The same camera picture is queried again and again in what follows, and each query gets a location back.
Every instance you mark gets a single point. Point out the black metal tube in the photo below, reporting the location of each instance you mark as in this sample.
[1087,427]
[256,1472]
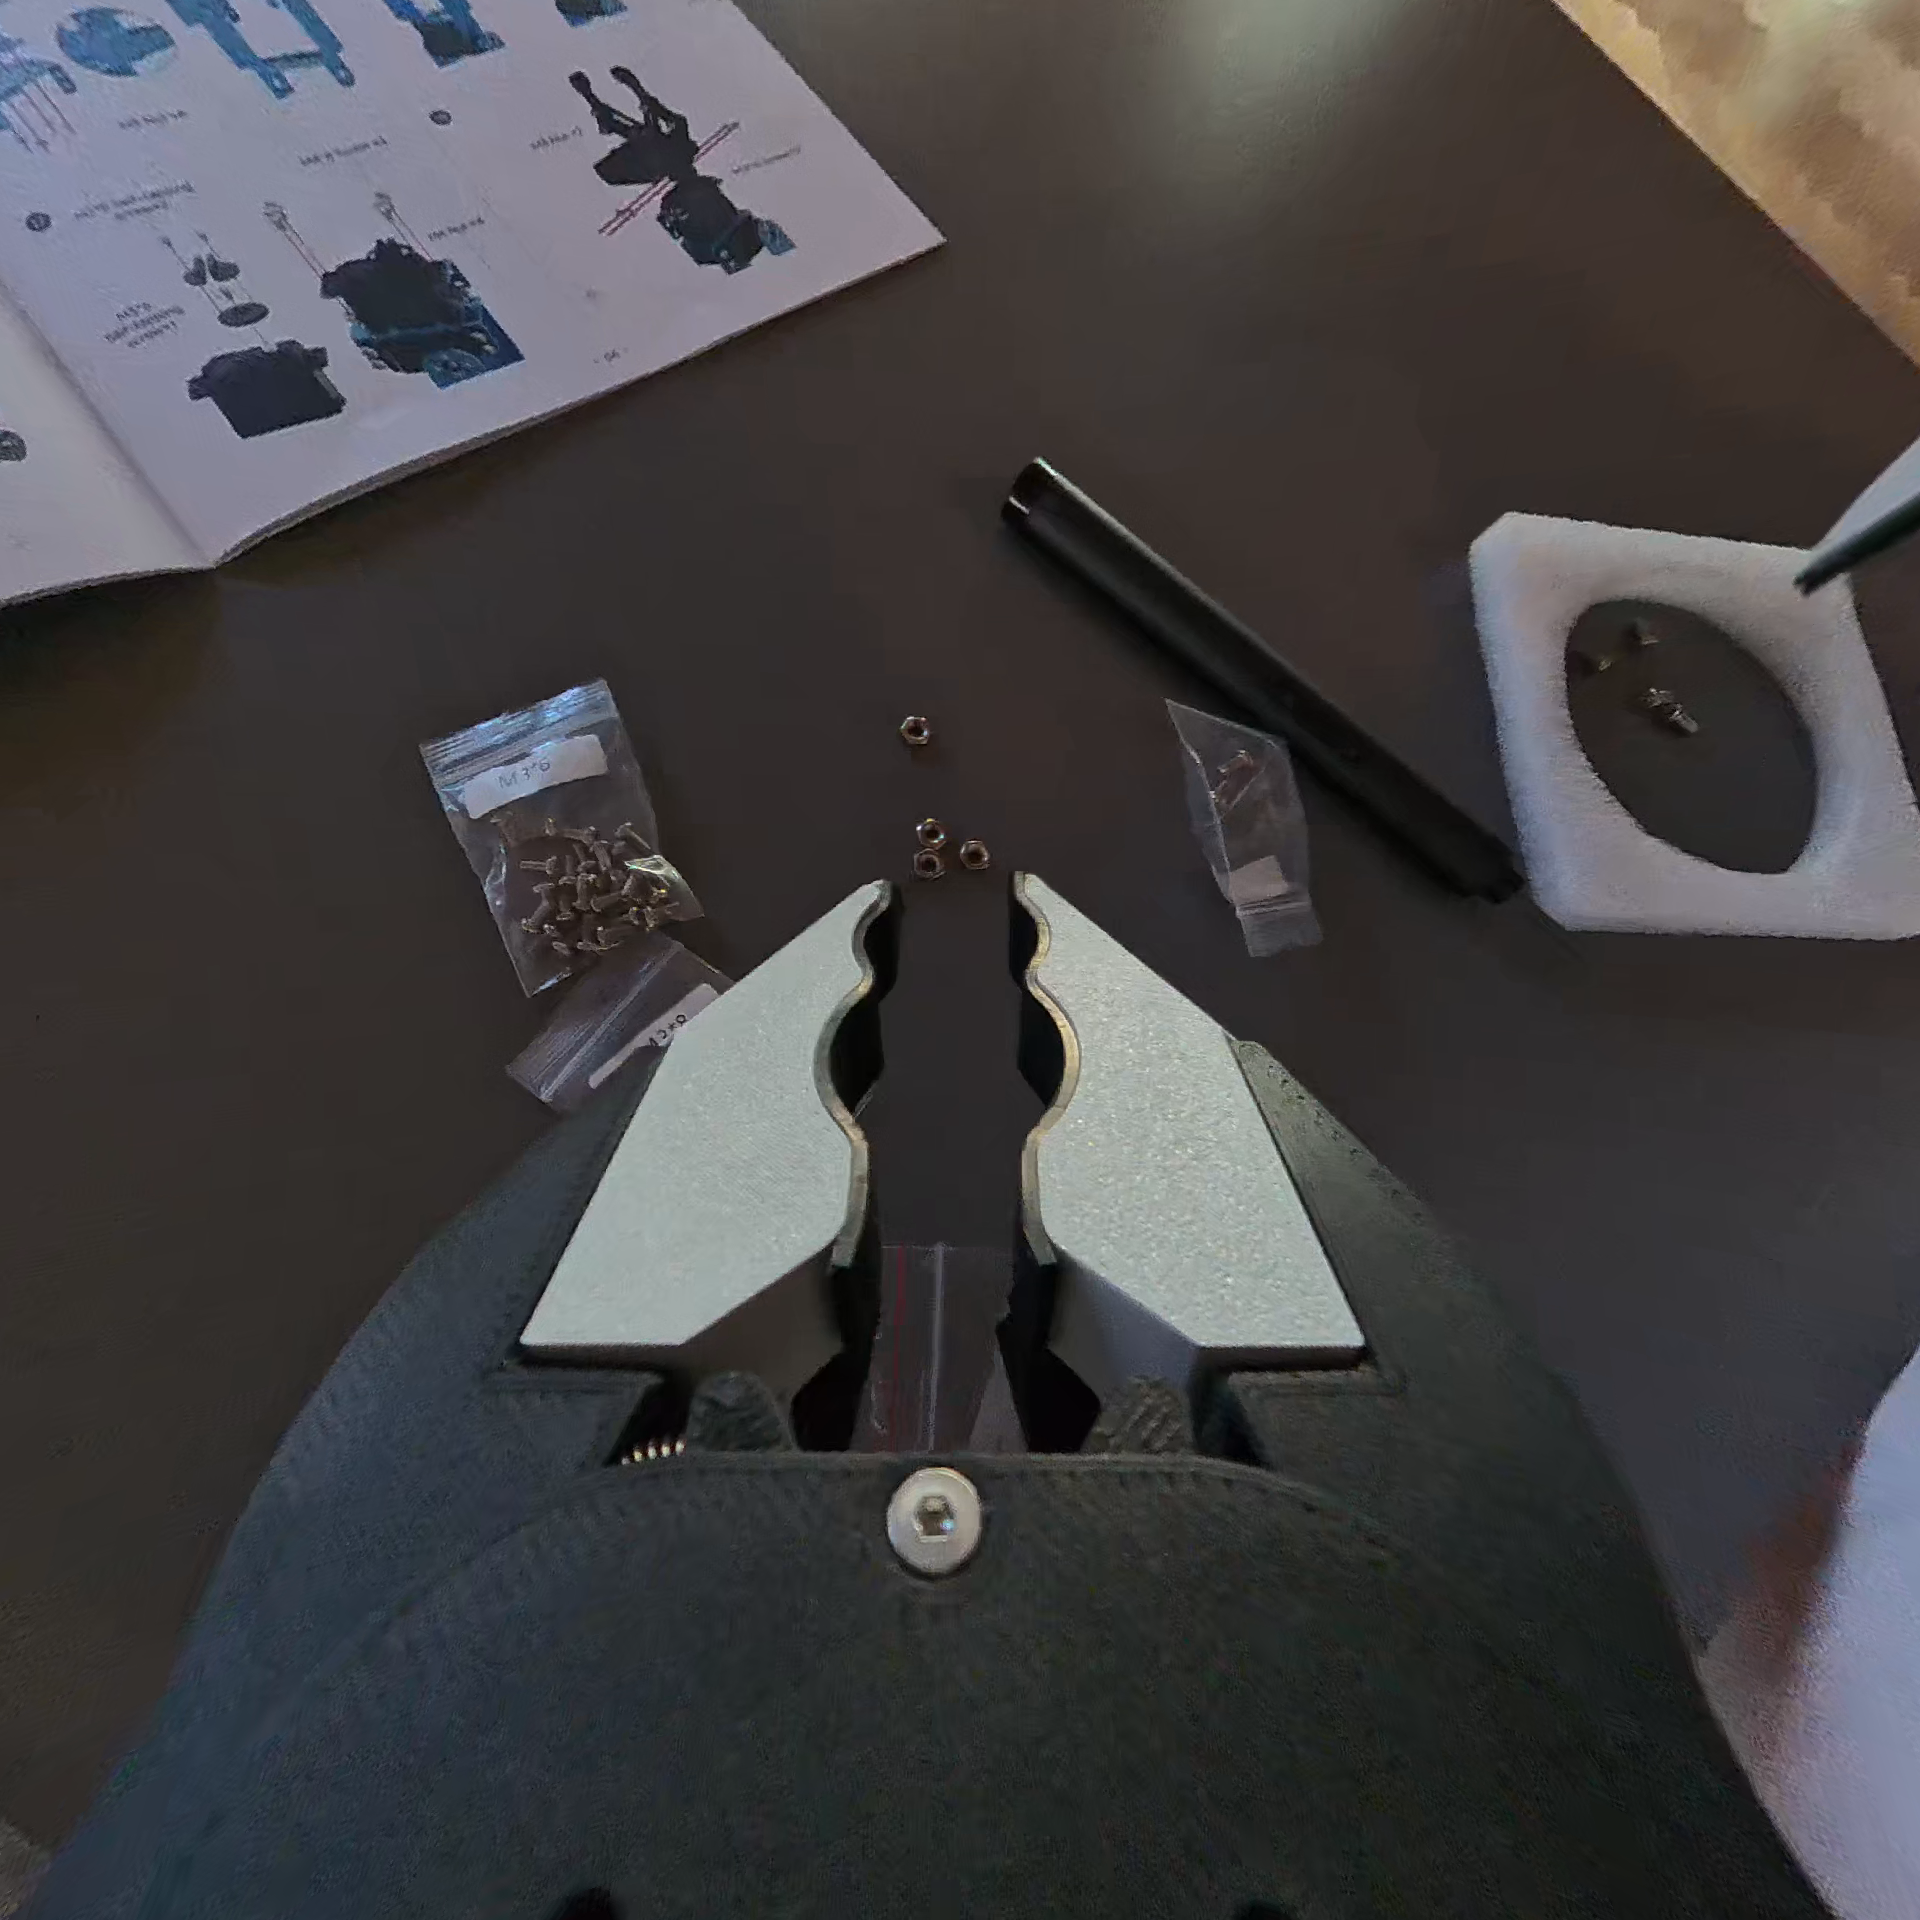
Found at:
[1245,676]

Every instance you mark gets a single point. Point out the dark brown desk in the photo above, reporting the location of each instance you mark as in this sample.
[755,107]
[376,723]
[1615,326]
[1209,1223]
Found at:
[1350,376]

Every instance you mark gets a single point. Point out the printed assembly manual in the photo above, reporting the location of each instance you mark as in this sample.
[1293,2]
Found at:
[450,227]

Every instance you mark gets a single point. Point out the clear bag of screws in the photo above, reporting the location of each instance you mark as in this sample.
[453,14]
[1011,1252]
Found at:
[563,856]

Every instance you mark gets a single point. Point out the white foam square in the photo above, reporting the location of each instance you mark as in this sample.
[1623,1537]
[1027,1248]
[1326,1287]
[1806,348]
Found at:
[1530,721]

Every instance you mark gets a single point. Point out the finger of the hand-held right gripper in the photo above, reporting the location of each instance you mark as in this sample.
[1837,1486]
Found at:
[1875,512]

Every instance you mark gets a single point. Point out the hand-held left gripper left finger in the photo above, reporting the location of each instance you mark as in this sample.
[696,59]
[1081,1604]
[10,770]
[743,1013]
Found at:
[706,1156]

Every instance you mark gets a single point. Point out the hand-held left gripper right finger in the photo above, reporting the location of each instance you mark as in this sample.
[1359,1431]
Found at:
[1186,1171]

